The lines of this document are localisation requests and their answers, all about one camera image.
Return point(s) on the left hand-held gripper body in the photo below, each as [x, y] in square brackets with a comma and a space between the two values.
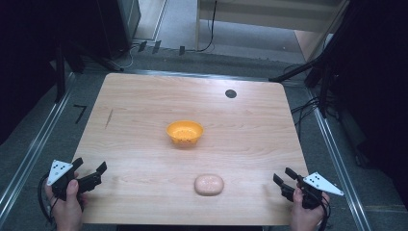
[59, 170]

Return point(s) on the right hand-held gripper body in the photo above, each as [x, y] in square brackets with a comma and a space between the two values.
[320, 184]

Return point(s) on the person's right hand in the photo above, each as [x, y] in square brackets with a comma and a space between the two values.
[304, 219]

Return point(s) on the person's left hand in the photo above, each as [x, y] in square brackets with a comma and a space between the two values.
[67, 211]

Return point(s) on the pale pink bread bun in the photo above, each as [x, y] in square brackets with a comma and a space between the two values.
[209, 185]

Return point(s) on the black metal stand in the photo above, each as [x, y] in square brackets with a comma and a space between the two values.
[60, 77]
[324, 93]

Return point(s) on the orange plastic strainer bowl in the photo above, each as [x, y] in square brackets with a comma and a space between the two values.
[185, 131]

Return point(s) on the black round table grommet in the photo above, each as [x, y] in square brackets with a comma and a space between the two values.
[231, 93]

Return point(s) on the black curtain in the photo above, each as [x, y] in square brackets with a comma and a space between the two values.
[25, 64]
[378, 96]

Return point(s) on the black cabinet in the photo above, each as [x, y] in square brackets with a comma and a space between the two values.
[122, 22]

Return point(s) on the metal floor rail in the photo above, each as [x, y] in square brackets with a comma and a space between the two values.
[340, 160]
[32, 154]

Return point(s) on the black floor bracket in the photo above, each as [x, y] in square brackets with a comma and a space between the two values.
[182, 50]
[142, 46]
[156, 46]

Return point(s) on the white furniture frame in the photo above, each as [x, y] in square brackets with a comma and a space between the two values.
[256, 16]

